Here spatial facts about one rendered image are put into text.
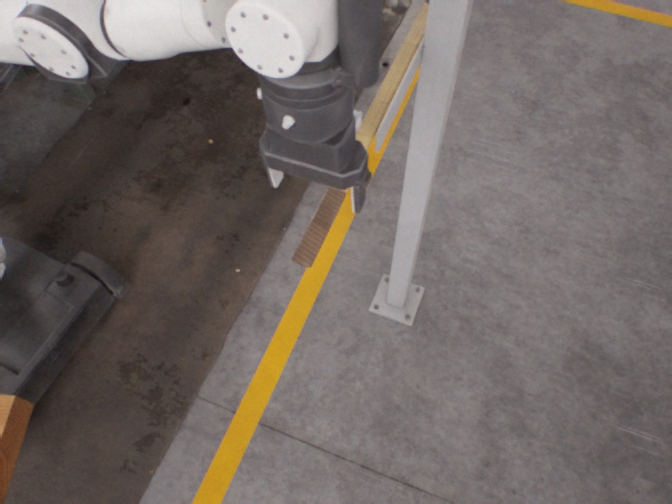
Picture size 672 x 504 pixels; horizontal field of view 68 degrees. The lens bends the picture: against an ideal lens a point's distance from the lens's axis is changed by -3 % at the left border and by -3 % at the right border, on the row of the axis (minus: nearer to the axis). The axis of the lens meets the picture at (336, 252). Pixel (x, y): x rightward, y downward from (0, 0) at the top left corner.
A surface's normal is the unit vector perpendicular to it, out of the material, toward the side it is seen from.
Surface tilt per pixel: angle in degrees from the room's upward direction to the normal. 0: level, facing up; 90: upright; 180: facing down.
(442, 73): 90
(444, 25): 90
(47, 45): 98
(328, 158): 90
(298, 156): 90
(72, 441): 0
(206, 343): 0
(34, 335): 0
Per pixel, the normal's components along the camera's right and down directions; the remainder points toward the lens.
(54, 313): -0.02, -0.51
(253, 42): -0.40, 0.79
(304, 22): 0.81, 0.07
